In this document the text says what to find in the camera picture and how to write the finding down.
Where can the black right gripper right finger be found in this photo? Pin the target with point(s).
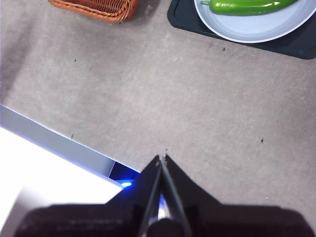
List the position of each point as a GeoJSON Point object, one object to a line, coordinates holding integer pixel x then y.
{"type": "Point", "coordinates": [234, 219]}

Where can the brown wicker basket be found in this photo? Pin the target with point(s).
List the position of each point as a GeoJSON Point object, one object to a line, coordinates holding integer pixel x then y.
{"type": "Point", "coordinates": [103, 7]}

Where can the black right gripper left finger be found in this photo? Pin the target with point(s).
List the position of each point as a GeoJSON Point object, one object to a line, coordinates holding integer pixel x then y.
{"type": "Point", "coordinates": [98, 219]}

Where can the light blue round plate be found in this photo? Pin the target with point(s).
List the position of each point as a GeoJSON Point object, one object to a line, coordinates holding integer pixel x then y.
{"type": "Point", "coordinates": [247, 27]}

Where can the grey metal table edge rail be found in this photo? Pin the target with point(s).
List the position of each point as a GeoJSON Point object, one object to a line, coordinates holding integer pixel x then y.
{"type": "Point", "coordinates": [61, 148]}

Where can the black rectangular tray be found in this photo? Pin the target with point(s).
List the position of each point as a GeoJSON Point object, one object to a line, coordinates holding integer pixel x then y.
{"type": "Point", "coordinates": [291, 45]}

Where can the long green pepper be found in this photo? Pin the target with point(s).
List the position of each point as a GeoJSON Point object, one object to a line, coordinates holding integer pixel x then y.
{"type": "Point", "coordinates": [247, 7]}

